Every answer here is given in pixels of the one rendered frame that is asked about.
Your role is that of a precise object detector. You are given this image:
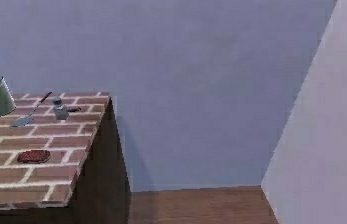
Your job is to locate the grey salt shaker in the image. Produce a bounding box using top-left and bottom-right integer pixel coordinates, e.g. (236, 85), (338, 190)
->
(52, 96), (70, 121)

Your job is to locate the brick-topped dark wooden counter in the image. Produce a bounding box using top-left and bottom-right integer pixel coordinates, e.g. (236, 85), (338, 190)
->
(0, 91), (132, 224)

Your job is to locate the grey spatula with dark handle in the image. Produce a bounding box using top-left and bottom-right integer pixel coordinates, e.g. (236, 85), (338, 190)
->
(10, 91), (54, 128)

